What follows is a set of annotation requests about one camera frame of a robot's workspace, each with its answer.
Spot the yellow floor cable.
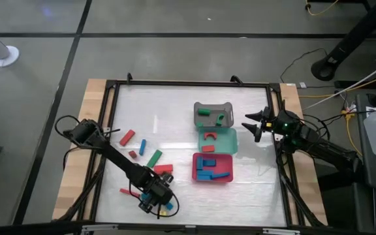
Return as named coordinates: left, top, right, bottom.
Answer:
left=305, top=0, right=339, bottom=17

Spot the black floor cable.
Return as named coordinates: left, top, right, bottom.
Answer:
left=279, top=48, right=329, bottom=84

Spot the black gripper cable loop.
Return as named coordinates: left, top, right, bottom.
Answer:
left=157, top=192, right=180, bottom=219

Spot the red plastic tray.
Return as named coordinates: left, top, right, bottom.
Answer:
left=191, top=152, right=234, bottom=183

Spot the black side desk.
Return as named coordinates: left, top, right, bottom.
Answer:
left=318, top=93, right=376, bottom=235

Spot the green plastic tray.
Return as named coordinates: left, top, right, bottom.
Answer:
left=197, top=127, right=239, bottom=155

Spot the white cable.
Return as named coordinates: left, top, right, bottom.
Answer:
left=300, top=54, right=376, bottom=110

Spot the power strip with plugs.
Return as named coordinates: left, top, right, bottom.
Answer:
left=340, top=103, right=359, bottom=122

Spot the grey plastic tray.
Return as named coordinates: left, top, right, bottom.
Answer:
left=193, top=101, right=235, bottom=130

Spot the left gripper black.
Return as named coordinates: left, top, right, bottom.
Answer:
left=129, top=168, right=175, bottom=213

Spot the black arm base cable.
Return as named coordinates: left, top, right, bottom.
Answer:
left=54, top=114, right=81, bottom=138

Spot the thin flat red block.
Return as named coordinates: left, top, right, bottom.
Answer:
left=119, top=188, right=140, bottom=198

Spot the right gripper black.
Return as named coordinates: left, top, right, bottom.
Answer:
left=241, top=106, right=304, bottom=143

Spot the black metal table frame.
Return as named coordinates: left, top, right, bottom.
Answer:
left=52, top=72, right=329, bottom=235

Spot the long yellow cable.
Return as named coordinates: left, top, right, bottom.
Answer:
left=298, top=69, right=376, bottom=99

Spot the black stand leg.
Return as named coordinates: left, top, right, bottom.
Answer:
left=311, top=0, right=376, bottom=82

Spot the long green block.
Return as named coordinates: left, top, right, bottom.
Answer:
left=146, top=149, right=163, bottom=168

